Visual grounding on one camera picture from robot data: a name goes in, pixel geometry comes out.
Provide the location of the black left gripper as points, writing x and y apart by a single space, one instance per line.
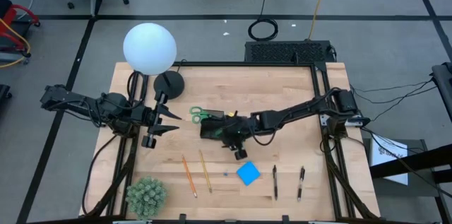
150 141

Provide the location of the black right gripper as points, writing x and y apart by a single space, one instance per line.
241 154

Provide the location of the blue sticky note pad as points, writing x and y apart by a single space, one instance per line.
248 173

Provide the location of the yellow pencil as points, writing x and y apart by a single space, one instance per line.
205 171

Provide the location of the black pen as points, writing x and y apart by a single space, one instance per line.
275 181

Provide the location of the orange pencil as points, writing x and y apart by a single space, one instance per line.
189 176

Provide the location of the dark maroon pen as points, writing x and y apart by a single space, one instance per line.
301 183

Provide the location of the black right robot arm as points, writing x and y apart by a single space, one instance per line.
289 114

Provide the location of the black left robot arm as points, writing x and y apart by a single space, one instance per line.
70 98

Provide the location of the black mesh desk organizer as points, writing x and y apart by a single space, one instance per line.
208 128

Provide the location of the artificial green potted plant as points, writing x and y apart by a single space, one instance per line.
146 197

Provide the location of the white globe table lamp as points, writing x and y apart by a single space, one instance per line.
141 40

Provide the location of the black perforated case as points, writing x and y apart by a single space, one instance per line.
282 51

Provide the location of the white paper sheet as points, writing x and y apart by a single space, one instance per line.
392 148

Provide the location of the black stand beam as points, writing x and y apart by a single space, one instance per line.
406 165

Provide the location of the red cart with black pad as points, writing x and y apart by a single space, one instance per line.
14 10

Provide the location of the black equipment block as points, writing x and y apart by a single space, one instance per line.
443 86

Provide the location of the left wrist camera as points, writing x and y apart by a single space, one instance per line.
143 114

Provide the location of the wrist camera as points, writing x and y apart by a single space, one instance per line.
233 131
143 114

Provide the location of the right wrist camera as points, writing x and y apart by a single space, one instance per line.
233 131

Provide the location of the black table edge bracket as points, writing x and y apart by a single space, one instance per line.
285 218
182 218

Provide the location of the black aluminium table frame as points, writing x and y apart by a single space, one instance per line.
247 64

